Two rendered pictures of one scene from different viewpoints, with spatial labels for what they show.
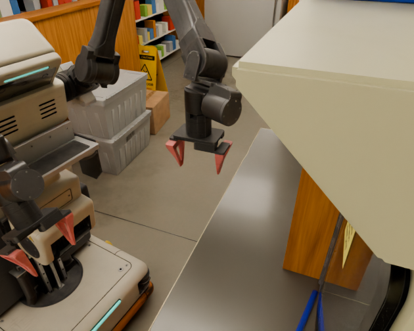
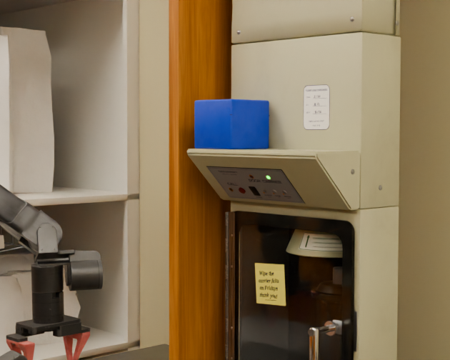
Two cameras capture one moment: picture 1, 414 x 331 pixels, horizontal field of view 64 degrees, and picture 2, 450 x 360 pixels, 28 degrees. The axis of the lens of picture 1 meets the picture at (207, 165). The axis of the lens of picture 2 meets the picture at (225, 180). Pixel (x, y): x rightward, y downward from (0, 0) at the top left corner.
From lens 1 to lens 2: 1.39 m
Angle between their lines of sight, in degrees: 68
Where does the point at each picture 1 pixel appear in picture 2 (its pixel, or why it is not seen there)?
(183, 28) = (10, 207)
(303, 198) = (183, 332)
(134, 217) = not seen: outside the picture
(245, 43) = not seen: outside the picture
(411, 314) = (359, 228)
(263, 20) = not seen: outside the picture
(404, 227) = (352, 193)
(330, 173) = (337, 180)
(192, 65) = (48, 237)
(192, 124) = (56, 304)
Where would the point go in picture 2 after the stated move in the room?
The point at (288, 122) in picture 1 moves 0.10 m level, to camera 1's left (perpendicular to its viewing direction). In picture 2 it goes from (328, 166) to (307, 168)
